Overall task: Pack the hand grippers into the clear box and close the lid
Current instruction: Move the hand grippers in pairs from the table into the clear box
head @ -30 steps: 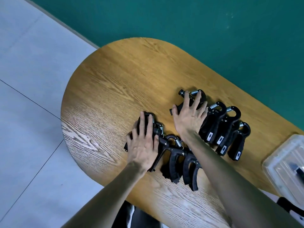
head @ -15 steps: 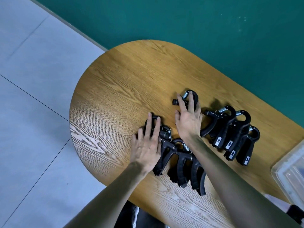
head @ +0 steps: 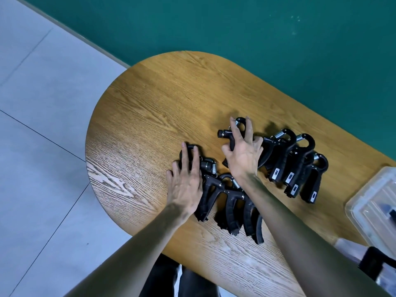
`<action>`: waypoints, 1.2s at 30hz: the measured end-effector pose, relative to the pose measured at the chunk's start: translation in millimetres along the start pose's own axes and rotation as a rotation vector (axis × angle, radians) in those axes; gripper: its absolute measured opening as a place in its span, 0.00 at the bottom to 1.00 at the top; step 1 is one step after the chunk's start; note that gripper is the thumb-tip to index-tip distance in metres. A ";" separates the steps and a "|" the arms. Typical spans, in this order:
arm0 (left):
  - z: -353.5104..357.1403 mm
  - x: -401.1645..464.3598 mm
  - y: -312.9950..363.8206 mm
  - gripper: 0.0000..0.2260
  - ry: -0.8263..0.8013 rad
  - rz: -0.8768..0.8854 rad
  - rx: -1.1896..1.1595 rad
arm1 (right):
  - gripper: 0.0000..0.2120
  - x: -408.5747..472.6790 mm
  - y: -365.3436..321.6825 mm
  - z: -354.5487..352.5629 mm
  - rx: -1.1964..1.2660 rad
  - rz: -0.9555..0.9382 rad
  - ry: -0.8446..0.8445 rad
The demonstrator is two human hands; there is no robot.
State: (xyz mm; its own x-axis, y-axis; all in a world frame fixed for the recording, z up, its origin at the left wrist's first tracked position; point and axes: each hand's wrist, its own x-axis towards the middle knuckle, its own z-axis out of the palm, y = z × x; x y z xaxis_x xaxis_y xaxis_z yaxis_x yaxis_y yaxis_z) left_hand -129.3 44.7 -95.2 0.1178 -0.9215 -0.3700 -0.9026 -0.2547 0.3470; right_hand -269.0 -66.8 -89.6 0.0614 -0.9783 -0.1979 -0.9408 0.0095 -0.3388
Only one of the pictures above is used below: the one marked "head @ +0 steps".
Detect person's right hand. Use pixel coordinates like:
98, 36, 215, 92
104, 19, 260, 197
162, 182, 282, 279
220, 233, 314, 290
221, 116, 264, 184

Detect person's left hand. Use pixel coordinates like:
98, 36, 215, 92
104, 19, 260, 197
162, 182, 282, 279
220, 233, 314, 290
166, 142, 204, 217

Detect clear lid with black handle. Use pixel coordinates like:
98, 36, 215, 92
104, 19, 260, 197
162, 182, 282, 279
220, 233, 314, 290
345, 166, 396, 260

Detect person's left forearm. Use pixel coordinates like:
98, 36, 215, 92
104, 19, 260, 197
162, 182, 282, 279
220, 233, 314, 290
65, 203, 196, 297

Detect person's right forearm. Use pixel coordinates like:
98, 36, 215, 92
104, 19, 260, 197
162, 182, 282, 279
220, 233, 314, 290
235, 174, 390, 297

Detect person's dark trousers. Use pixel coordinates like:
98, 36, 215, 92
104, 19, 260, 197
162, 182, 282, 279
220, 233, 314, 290
139, 253, 220, 297

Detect wooden table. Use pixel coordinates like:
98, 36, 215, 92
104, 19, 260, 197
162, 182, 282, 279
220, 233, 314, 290
85, 51, 396, 297

